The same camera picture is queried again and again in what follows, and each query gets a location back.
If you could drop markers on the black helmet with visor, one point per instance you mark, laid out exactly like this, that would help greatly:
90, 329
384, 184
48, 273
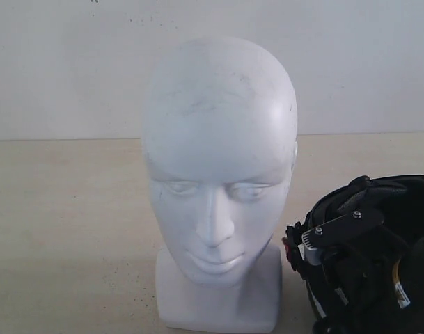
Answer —
399, 198

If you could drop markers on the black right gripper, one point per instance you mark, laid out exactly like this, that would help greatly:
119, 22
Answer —
364, 275

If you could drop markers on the white mannequin head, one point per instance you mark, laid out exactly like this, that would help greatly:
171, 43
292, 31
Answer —
220, 145

